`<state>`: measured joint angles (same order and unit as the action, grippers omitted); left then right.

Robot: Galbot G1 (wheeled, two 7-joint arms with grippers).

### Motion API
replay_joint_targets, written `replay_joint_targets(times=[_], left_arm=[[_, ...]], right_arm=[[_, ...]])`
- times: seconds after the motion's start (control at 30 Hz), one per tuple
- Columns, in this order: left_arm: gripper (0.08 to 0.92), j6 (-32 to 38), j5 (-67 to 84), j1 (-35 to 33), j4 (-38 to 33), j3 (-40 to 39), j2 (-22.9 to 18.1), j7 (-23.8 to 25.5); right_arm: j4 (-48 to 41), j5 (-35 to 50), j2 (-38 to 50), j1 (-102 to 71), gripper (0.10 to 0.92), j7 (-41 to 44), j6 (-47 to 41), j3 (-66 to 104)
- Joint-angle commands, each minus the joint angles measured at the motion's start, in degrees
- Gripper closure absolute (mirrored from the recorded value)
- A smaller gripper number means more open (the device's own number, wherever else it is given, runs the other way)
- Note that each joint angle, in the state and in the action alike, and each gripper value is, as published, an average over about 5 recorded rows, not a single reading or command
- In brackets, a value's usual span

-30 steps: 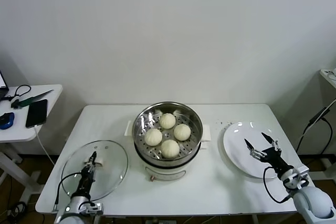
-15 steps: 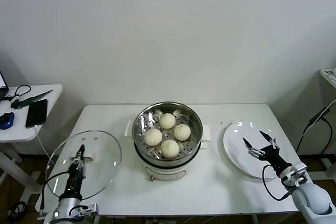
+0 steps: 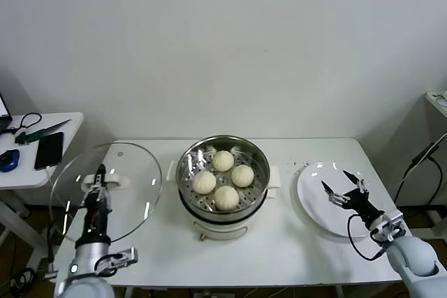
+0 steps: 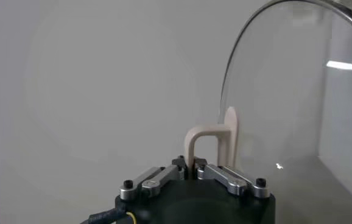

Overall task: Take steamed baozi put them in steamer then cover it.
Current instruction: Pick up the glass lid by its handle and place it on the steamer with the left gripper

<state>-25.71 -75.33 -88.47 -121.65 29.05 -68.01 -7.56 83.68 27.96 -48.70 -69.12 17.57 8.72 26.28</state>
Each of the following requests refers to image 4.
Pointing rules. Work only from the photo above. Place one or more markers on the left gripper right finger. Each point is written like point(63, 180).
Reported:
point(224, 178)

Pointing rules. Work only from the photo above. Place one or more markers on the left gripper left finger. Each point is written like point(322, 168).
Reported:
point(160, 178)

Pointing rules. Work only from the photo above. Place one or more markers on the round glass pot lid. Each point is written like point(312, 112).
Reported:
point(285, 91)

